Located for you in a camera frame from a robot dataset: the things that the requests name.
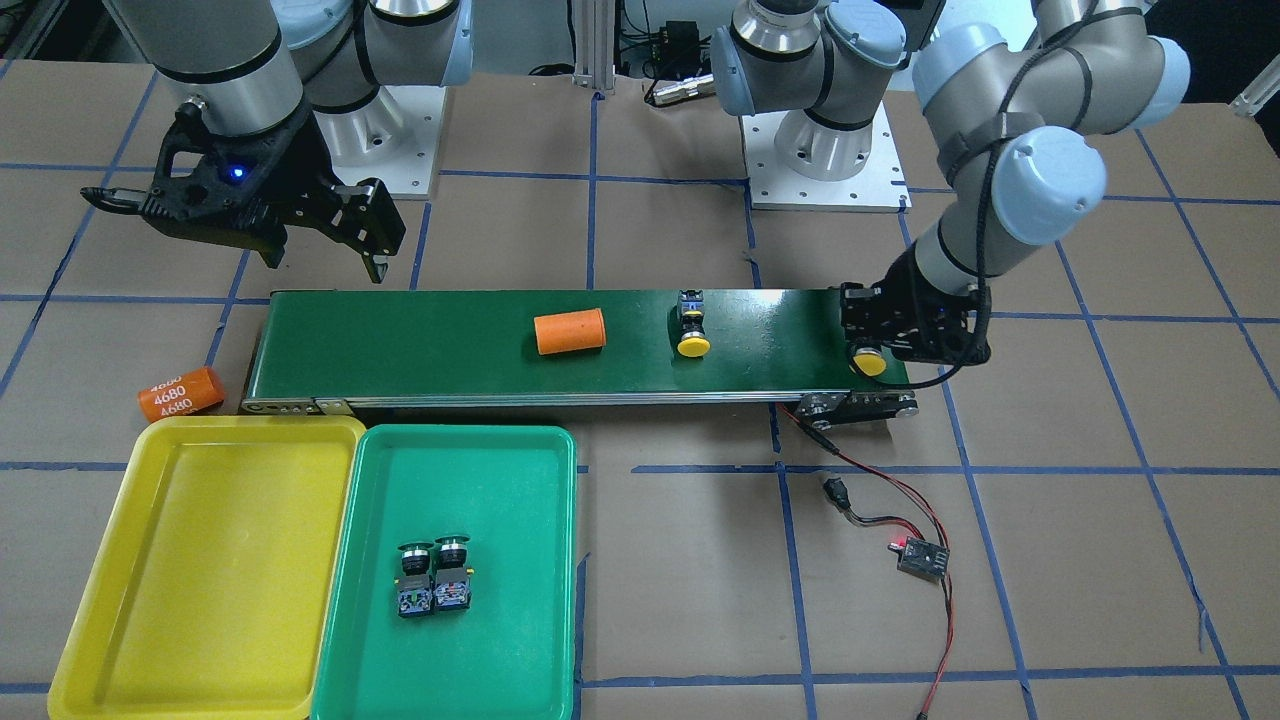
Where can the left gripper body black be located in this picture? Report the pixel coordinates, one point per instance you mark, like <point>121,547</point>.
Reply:
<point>905,281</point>

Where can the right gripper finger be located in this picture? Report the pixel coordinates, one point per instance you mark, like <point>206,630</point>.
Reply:
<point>367,220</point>

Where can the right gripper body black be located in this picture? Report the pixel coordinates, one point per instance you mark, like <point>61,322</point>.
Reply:
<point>292,172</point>

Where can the yellow push button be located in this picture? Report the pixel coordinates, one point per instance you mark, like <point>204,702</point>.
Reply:
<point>867,360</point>
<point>692,340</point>

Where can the plain orange cylinder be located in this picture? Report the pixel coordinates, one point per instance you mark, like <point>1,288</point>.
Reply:
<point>563,333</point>

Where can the green push button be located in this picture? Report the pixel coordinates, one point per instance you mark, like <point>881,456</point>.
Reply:
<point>414,584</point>
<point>452,577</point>

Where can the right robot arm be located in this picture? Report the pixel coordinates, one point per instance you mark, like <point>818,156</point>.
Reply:
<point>274,97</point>

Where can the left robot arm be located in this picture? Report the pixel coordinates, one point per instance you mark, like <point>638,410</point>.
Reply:
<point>1010,128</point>

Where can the green conveyor belt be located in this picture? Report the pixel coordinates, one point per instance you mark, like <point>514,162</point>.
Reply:
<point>340,352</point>

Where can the orange cylinder with numbers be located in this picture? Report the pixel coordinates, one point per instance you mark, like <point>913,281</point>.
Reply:
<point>187,394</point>

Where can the small motor controller board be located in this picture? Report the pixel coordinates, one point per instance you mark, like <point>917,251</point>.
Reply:
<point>922,559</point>

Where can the green plastic tray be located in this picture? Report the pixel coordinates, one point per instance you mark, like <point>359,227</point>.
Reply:
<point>510,654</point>

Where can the yellow plastic tray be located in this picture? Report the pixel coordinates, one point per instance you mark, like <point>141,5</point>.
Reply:
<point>208,596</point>

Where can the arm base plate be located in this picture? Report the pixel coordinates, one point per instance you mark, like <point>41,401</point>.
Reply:
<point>794,164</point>
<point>395,138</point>

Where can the aluminium frame post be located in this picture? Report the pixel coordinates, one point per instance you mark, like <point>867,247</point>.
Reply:
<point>594,41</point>

